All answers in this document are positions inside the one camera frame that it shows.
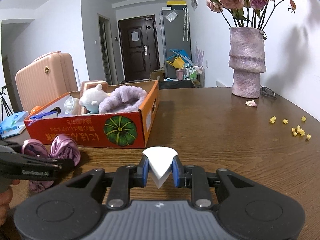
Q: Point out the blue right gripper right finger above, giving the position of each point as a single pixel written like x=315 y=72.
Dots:
x=178 y=172

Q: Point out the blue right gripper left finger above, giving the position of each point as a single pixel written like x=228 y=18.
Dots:
x=143 y=171

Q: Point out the white round foam sponge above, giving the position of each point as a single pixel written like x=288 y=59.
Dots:
x=160 y=163

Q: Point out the pink satin scrunchie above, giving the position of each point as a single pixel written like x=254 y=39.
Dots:
x=63 y=147

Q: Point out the lilac fluffy towel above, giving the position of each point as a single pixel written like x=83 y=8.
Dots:
x=123 y=99

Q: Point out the light green plastic bag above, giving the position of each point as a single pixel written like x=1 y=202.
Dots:
x=72 y=106

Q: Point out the white and yellow plush toy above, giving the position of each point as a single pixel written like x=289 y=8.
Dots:
x=92 y=98

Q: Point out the pink sponge pad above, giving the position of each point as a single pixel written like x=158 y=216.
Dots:
x=91 y=84

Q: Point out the person's left hand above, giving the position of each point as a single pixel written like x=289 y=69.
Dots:
x=5 y=199

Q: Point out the red cardboard box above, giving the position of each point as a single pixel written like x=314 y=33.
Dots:
x=110 y=130

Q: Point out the blue tissue pack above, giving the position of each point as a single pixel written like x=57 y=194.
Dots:
x=13 y=125

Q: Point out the orange fruit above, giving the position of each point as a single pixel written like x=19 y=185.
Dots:
x=35 y=109

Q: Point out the black bag on chair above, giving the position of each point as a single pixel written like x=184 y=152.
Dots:
x=176 y=84

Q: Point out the brown cardboard box on floor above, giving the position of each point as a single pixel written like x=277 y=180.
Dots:
x=157 y=75

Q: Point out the pink ribbed suitcase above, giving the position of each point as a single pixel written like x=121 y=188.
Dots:
x=45 y=79

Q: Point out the fallen rose petal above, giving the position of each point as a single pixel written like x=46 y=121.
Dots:
x=251 y=103

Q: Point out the yellow bag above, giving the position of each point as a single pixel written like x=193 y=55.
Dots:
x=178 y=63

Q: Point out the yellow popcorn pieces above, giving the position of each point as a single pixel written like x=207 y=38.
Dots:
x=295 y=131

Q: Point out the eyeglasses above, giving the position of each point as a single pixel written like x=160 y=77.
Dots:
x=265 y=91

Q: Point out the dark brown door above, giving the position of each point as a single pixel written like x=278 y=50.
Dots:
x=139 y=47

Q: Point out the purple textured vase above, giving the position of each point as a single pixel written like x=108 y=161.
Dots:
x=247 y=59

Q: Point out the grey refrigerator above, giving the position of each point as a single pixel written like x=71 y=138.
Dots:
x=174 y=36

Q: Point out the dried pink roses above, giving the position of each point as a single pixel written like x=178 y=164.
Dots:
x=249 y=13

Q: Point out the camera tripod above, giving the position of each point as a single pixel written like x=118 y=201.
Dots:
x=5 y=108

